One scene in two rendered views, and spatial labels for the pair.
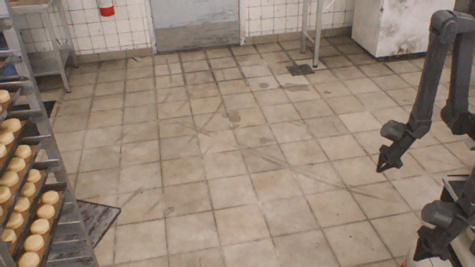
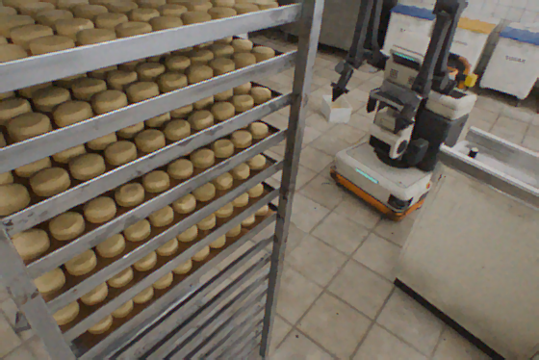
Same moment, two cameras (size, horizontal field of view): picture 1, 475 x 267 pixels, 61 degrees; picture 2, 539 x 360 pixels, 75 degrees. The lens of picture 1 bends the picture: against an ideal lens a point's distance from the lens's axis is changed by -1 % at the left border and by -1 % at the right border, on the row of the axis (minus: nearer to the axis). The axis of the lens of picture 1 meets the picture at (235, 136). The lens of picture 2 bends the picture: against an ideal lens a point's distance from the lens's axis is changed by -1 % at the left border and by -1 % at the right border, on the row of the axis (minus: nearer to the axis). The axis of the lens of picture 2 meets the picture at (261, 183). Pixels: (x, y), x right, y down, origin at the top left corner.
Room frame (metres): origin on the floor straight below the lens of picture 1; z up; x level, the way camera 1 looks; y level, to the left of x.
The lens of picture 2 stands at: (0.10, 1.09, 1.66)
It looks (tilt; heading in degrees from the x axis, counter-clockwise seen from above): 38 degrees down; 316
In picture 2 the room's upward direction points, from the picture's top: 5 degrees clockwise
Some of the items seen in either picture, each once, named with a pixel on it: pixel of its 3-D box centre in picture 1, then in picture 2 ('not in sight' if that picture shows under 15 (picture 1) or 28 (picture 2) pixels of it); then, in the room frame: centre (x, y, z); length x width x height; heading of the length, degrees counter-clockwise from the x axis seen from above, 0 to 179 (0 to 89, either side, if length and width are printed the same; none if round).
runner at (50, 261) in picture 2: not in sight; (185, 182); (0.58, 0.82, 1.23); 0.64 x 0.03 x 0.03; 97
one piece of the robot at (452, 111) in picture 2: not in sight; (417, 115); (1.00, -1.22, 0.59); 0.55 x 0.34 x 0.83; 177
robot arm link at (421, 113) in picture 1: (430, 78); (361, 26); (1.24, -0.67, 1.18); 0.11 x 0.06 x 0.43; 177
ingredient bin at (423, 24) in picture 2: not in sight; (410, 37); (2.45, -3.73, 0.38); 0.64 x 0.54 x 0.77; 102
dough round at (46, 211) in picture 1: (45, 212); not in sight; (0.89, 0.58, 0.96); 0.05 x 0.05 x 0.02
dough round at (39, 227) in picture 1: (39, 227); not in sight; (0.83, 0.57, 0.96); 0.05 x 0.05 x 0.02
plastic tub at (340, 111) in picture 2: not in sight; (335, 109); (2.00, -1.71, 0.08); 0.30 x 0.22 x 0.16; 147
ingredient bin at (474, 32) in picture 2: not in sight; (459, 50); (1.81, -3.84, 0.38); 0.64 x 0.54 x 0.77; 101
